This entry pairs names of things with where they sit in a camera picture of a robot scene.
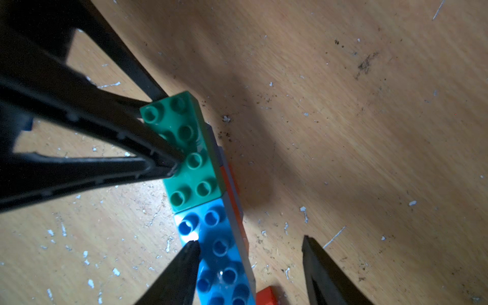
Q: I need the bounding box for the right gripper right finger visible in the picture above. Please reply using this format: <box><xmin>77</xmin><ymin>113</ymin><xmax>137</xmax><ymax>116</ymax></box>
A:
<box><xmin>302</xmin><ymin>235</ymin><xmax>372</xmax><ymax>305</ymax></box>

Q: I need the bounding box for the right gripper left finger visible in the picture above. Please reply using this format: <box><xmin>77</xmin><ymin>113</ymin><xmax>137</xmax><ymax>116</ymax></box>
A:
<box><xmin>135</xmin><ymin>241</ymin><xmax>201</xmax><ymax>305</ymax></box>

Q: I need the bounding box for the green long lego brick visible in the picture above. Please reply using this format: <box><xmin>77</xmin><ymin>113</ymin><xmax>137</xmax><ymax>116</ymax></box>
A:
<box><xmin>140</xmin><ymin>91</ymin><xmax>226</xmax><ymax>213</ymax></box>

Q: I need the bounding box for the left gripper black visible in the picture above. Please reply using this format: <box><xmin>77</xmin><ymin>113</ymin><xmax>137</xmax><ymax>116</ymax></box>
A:
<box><xmin>1</xmin><ymin>1</ymin><xmax>185</xmax><ymax>179</ymax></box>

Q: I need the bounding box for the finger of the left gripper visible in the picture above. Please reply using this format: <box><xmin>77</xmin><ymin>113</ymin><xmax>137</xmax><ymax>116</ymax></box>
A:
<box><xmin>1</xmin><ymin>153</ymin><xmax>179</xmax><ymax>213</ymax></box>

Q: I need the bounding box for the light blue lego front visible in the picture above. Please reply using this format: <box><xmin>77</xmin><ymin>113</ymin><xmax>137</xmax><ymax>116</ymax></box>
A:
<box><xmin>174</xmin><ymin>193</ymin><xmax>256</xmax><ymax>304</ymax></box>

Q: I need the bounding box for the small red lego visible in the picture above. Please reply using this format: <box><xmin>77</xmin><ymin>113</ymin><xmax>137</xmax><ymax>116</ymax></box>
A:
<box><xmin>255</xmin><ymin>286</ymin><xmax>278</xmax><ymax>305</ymax></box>

